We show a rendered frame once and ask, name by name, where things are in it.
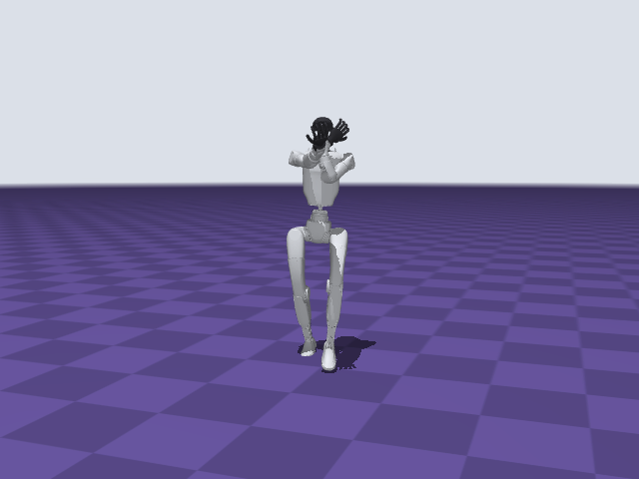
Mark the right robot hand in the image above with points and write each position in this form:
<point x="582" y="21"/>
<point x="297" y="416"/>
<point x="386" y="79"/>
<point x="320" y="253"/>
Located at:
<point x="319" y="140"/>

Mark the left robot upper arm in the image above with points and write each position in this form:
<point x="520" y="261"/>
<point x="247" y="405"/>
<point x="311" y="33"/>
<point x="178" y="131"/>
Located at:
<point x="345" y="164"/>

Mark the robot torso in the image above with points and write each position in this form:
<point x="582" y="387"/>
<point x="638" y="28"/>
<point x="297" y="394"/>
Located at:
<point x="322" y="195"/>

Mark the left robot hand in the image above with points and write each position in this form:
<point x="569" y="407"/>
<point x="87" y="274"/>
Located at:
<point x="336" y="134"/>

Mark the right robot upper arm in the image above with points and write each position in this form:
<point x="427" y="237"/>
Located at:
<point x="296" y="159"/>

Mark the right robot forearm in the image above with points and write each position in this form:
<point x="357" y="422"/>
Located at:
<point x="312" y="157"/>

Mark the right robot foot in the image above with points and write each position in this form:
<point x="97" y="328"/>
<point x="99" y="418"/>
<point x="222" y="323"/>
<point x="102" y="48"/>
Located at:
<point x="309" y="348"/>

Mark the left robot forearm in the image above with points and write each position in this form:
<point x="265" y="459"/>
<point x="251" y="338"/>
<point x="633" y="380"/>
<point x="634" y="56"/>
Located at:
<point x="325" y="162"/>

